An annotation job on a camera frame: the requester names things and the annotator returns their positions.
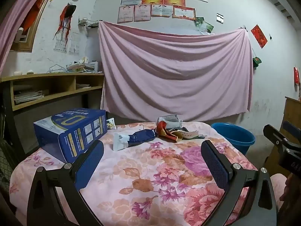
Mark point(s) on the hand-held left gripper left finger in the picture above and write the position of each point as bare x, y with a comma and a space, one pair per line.
89, 162

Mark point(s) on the wooden shelf desk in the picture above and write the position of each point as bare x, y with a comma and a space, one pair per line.
47, 77

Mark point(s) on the green wall photo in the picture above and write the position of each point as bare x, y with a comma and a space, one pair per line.
198, 21
207, 27

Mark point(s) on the stack of papers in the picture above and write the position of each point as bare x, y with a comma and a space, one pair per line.
28, 97

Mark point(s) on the red yellow wrapper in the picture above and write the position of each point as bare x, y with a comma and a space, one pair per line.
164, 130

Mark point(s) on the paper wall calendar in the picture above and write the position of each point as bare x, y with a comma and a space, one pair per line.
73, 43

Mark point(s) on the black white wall sticker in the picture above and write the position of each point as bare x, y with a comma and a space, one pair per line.
219, 18

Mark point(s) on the red hanging packet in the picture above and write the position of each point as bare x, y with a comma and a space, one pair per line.
296, 75

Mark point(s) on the blue white toothpaste tube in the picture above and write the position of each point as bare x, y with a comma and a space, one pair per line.
134, 137

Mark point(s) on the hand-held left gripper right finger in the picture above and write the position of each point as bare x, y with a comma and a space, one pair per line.
214, 164

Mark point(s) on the red ribbon bundle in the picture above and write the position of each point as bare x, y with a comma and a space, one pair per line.
64, 20

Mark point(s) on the small white object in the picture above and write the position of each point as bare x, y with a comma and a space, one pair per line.
18, 72
30, 71

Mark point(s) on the thin paper booklet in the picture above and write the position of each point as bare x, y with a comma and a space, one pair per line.
83, 86

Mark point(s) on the black hat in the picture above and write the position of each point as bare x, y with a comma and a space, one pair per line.
72, 9

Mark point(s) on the pink curtain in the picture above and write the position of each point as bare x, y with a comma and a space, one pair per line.
16, 16

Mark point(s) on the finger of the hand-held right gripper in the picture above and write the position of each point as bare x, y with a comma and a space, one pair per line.
274, 136
292, 127

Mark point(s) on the pink floral blanket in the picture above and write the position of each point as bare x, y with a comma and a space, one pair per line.
152, 169

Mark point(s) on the pink cloth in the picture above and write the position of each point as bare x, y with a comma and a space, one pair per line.
278, 186

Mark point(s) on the pink hanging sheet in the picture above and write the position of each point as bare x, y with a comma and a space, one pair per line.
176, 75

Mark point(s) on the green cap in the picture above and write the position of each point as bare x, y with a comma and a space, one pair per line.
257, 61

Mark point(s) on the small yellow black packet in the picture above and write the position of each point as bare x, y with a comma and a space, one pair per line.
110, 124

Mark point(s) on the blue plastic basin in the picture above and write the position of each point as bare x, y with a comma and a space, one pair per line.
235, 136

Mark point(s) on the pile of books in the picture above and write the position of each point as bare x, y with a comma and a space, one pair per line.
82, 66

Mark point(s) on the blue carton box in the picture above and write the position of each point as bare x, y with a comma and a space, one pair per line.
70, 131

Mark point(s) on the grey wrapper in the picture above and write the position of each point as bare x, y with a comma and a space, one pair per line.
169, 120

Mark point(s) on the wooden cabinet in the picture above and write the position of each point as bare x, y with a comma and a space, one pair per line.
291, 113

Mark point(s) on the white printed wrapper strip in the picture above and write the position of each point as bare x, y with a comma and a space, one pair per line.
189, 134

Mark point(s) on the person's right hand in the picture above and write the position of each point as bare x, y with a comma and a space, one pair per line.
290, 188

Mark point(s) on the wooden window frame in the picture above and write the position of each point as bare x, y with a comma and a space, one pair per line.
23, 46

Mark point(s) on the red paper envelope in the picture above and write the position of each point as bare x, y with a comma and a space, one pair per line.
259, 36

